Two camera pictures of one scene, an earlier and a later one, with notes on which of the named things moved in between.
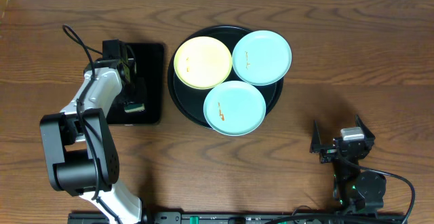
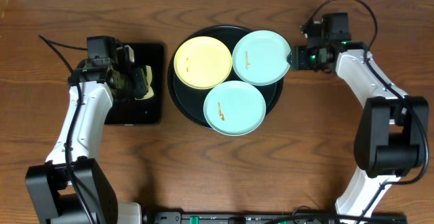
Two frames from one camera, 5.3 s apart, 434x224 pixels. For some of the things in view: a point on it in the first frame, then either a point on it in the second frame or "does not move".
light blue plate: [261, 58] does not move
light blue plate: [234, 108] does not move
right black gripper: [327, 153] → [297, 58]
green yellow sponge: [134, 108] → [147, 72]
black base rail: [248, 218] does not move
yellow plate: [203, 62] does not move
